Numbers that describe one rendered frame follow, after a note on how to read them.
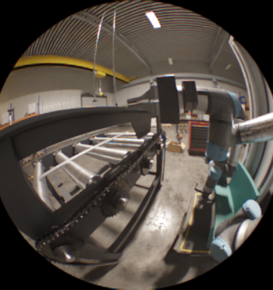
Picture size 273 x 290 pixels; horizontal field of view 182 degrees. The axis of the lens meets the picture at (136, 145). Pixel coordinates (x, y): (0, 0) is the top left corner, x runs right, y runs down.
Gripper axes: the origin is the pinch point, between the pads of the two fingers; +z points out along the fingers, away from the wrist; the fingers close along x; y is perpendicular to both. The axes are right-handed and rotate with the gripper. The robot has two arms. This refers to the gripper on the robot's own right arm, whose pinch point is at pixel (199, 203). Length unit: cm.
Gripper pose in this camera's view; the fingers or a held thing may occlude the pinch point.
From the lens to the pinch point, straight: 72.9
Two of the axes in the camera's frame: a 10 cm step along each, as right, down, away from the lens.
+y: 7.4, 1.4, -6.5
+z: 1.0, 9.4, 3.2
